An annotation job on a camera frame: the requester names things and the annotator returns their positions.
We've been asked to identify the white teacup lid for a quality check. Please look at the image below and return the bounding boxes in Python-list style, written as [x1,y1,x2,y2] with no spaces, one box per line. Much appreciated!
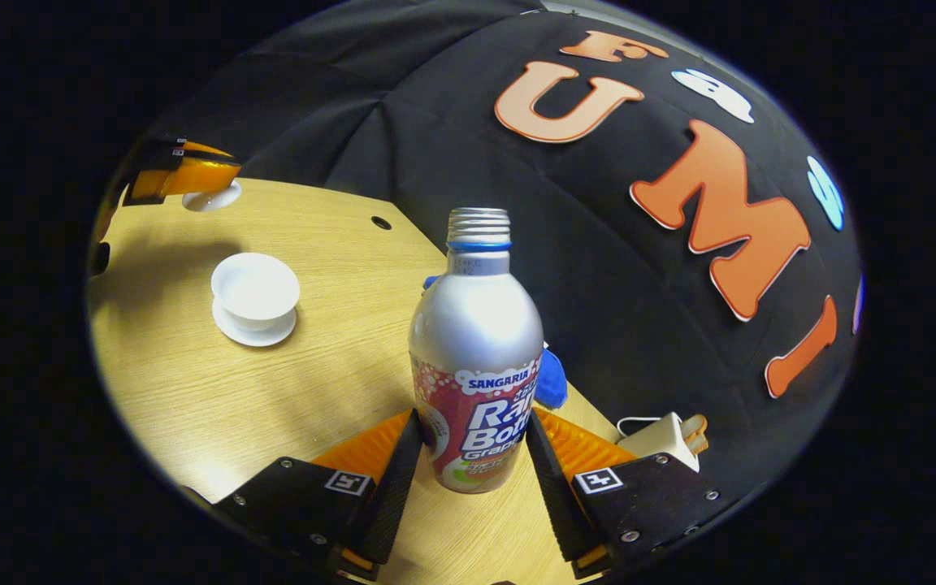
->
[182,180,243,214]

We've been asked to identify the white teacup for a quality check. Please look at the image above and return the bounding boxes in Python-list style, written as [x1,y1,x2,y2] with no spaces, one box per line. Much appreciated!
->
[210,252,301,332]

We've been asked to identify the white saucer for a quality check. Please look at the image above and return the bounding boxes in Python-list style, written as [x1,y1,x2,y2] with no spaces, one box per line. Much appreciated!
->
[212,299,298,349]

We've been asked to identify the white toaster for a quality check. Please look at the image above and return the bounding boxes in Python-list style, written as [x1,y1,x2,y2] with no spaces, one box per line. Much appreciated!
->
[618,412,700,473]

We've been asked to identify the silver water bottle red label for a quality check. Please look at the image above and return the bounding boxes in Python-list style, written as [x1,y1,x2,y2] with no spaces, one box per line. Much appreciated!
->
[409,207,544,495]

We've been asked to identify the black backdrop cloth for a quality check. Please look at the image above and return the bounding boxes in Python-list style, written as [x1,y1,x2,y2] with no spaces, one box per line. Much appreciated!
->
[330,0,865,506]

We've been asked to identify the dark grey side cloth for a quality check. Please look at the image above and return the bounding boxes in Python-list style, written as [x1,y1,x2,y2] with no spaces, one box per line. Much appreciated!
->
[143,0,542,186]

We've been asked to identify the blue towel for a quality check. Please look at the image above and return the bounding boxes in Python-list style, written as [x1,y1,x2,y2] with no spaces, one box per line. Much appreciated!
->
[423,275,568,410]

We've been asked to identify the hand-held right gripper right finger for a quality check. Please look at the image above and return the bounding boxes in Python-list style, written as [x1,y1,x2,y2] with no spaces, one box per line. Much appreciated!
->
[523,406,741,579]

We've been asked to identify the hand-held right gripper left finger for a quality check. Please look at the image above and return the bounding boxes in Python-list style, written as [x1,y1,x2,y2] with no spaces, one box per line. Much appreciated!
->
[184,409,424,582]

